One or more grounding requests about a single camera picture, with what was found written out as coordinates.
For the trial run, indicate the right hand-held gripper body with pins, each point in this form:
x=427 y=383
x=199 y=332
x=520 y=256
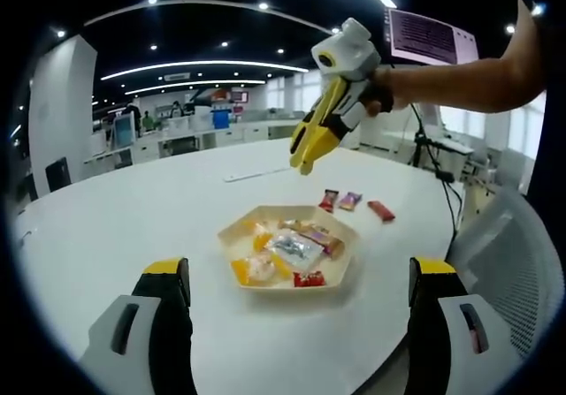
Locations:
x=349 y=52

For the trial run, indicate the person's right hand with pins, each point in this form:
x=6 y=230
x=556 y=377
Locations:
x=391 y=90

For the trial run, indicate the computer monitor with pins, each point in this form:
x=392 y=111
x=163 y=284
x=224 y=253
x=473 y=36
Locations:
x=420 y=32

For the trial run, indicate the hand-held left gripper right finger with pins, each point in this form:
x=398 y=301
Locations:
x=424 y=346

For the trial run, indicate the blue storage box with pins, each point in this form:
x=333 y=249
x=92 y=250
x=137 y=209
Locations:
x=221 y=120

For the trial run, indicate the white office desk row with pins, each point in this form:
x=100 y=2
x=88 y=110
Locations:
x=247 y=132

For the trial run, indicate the long red snack bar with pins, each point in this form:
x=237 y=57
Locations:
x=381 y=210

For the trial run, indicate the light blue display panel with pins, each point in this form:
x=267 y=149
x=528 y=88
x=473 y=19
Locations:
x=124 y=131

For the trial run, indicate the cream hexagonal container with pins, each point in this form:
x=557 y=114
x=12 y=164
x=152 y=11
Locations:
x=265 y=213

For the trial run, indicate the pink snack packet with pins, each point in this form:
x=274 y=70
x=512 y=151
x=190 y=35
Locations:
x=350 y=201

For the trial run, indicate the small red snack packet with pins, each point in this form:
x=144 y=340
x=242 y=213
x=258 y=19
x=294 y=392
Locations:
x=328 y=200

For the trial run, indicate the white square pillar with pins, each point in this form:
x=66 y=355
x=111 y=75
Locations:
x=62 y=116

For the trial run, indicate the person's dark shirt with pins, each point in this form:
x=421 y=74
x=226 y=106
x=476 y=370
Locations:
x=541 y=147

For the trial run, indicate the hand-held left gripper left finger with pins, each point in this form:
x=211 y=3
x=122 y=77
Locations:
x=168 y=351

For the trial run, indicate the black office chair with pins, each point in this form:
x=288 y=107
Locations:
x=58 y=175

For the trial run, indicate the grey mesh office chair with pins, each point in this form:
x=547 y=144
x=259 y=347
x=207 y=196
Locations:
x=517 y=262

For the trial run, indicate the black monitor stand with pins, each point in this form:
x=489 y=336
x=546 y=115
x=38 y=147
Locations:
x=424 y=141

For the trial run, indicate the pile of snack packets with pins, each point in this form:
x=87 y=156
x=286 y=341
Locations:
x=292 y=249

